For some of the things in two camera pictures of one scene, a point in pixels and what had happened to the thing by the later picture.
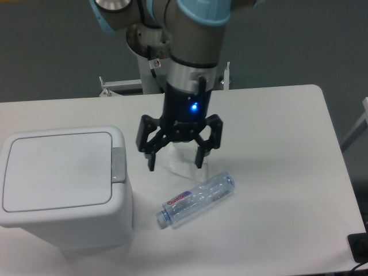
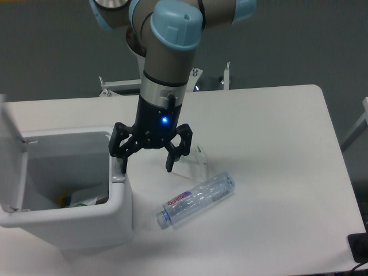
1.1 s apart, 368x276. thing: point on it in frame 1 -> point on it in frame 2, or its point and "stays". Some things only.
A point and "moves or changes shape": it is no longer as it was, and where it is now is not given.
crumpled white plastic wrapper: x=180 y=160 stays
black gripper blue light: x=183 y=114 -> x=154 y=127
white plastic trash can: x=67 y=188 moves or changes shape
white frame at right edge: x=360 y=127 stays
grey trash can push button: x=118 y=165 stays
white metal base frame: x=108 y=88 stays
